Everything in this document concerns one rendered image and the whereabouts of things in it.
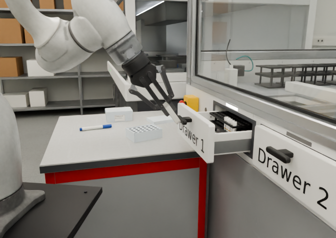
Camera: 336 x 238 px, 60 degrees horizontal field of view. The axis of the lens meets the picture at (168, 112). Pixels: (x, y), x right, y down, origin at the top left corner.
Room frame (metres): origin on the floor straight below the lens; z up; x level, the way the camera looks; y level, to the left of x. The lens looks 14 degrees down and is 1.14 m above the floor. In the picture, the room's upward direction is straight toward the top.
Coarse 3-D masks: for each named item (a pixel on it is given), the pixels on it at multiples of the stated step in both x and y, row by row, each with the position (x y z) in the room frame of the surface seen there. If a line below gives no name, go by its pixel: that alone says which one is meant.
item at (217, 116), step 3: (210, 114) 0.96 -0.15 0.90; (213, 114) 0.94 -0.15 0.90; (216, 114) 0.95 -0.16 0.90; (216, 117) 0.92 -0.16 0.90; (219, 117) 0.91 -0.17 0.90; (222, 117) 0.91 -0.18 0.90; (222, 120) 0.87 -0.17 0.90; (225, 123) 0.85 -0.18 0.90; (228, 123) 0.84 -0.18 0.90; (231, 126) 0.81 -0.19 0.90; (234, 126) 0.81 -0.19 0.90; (237, 126) 0.81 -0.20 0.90
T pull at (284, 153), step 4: (268, 148) 0.60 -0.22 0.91; (272, 148) 0.60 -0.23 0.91; (268, 152) 0.60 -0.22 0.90; (272, 152) 0.59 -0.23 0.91; (276, 152) 0.58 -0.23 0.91; (280, 152) 0.58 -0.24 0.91; (284, 152) 0.58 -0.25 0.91; (288, 152) 0.58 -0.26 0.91; (276, 156) 0.57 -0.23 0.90; (280, 156) 0.56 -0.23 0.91; (284, 156) 0.56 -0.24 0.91; (288, 156) 0.57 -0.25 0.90; (292, 156) 0.58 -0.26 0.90; (280, 160) 0.56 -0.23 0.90; (284, 160) 0.55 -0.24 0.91; (288, 160) 0.55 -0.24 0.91
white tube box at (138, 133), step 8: (128, 128) 1.12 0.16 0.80; (136, 128) 1.12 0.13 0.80; (144, 128) 1.12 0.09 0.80; (152, 128) 1.13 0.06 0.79; (160, 128) 1.12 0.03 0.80; (128, 136) 1.10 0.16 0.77; (136, 136) 1.06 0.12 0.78; (144, 136) 1.07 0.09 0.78; (152, 136) 1.09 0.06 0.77; (160, 136) 1.11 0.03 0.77
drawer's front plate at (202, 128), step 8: (184, 104) 0.97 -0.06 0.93; (184, 112) 0.93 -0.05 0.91; (192, 112) 0.86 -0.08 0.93; (192, 120) 0.85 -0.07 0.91; (200, 120) 0.78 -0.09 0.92; (208, 120) 0.77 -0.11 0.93; (184, 128) 0.92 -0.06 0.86; (192, 128) 0.85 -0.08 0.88; (200, 128) 0.78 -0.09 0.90; (208, 128) 0.73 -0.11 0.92; (184, 136) 0.92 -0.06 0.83; (200, 136) 0.78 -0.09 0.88; (208, 136) 0.73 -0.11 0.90; (192, 144) 0.84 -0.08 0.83; (200, 144) 0.78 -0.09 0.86; (208, 144) 0.73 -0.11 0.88; (200, 152) 0.78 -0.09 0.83; (208, 152) 0.73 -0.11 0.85; (208, 160) 0.73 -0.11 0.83
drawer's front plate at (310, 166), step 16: (256, 128) 0.72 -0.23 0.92; (256, 144) 0.71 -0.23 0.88; (272, 144) 0.65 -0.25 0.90; (288, 144) 0.60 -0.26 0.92; (256, 160) 0.71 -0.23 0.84; (272, 160) 0.64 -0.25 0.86; (304, 160) 0.54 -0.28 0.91; (320, 160) 0.51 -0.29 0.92; (272, 176) 0.64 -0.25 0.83; (304, 176) 0.54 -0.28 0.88; (320, 176) 0.50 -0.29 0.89; (320, 192) 0.50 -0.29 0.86; (320, 208) 0.49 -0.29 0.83
